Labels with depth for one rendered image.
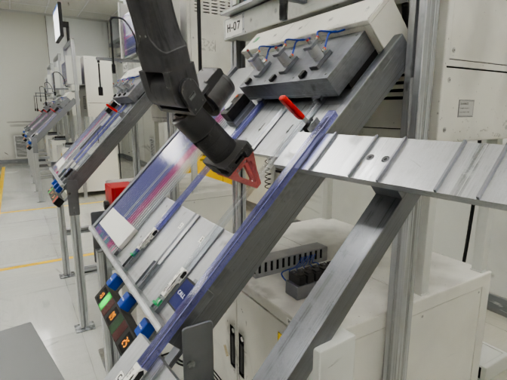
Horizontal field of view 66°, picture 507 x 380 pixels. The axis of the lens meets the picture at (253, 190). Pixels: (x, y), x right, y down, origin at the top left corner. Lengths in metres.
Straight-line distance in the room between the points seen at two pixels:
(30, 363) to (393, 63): 0.91
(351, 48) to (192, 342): 0.60
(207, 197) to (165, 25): 1.70
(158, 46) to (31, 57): 8.84
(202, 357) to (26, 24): 9.09
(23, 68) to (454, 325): 8.95
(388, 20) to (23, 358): 0.97
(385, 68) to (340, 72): 0.09
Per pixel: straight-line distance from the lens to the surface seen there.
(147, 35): 0.61
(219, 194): 2.27
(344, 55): 0.81
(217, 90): 0.70
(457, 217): 2.54
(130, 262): 0.95
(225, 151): 0.69
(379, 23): 0.86
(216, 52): 2.24
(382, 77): 0.83
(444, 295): 1.16
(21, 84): 9.37
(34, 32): 9.49
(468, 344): 1.36
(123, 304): 0.84
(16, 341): 1.00
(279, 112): 0.93
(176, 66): 0.62
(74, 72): 5.26
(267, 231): 0.68
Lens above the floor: 1.07
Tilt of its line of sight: 11 degrees down
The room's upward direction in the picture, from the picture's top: straight up
